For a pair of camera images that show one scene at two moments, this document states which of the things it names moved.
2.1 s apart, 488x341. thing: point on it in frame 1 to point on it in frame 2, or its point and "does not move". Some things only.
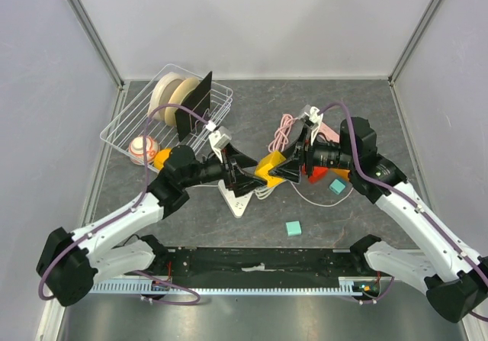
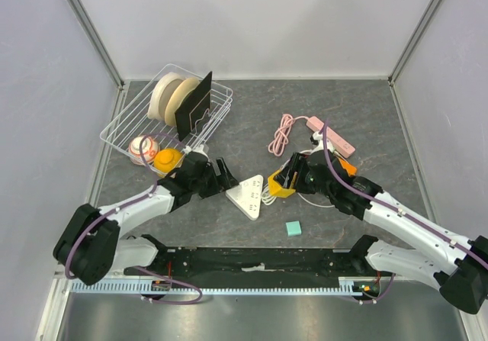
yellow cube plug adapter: (265, 164) to (277, 190)
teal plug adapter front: (293, 228) does not move
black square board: (200, 102) does not move
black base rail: (211, 264) does not move
